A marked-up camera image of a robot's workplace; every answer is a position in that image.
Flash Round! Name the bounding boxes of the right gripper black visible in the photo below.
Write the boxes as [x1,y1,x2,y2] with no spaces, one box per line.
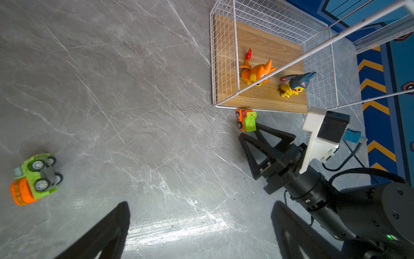
[238,123,307,195]

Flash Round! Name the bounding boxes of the white wire wooden shelf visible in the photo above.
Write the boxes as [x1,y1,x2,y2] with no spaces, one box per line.
[210,1,414,113]

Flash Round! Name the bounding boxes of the orange pikachu figure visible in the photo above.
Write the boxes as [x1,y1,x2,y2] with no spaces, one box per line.
[239,49,277,85]

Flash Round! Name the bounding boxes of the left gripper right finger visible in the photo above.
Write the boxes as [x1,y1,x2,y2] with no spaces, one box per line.
[271,201,345,259]

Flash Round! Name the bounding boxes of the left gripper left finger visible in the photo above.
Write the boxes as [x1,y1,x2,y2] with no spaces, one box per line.
[57,201,130,259]

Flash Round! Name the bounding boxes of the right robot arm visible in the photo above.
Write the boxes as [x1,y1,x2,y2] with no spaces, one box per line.
[238,124,414,259]

